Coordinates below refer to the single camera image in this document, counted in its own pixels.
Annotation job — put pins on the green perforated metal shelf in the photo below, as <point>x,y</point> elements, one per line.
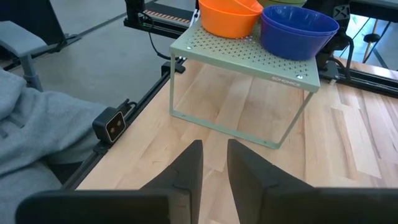
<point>248,59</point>

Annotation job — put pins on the blue plastic mini bowl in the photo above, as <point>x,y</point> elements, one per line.
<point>298,17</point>
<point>289,46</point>

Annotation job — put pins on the orange striped strip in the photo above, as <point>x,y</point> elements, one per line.
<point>166,17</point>

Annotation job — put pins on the black aluminium table frame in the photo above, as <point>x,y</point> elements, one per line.
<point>373,85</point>

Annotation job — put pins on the orange plastic mini bowl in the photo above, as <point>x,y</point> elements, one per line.
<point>224,25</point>
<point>253,7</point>

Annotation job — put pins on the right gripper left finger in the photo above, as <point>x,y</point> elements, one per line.
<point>186,180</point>

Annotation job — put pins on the person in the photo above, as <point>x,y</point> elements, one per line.
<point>37,130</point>

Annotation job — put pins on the black table-level camera box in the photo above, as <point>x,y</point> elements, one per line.
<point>109,126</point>

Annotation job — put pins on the grey chair armrest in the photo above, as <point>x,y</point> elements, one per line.
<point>18,40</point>

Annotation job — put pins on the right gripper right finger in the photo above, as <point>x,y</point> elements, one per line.
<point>248,180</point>

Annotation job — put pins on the black stool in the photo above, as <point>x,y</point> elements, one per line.
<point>370,38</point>

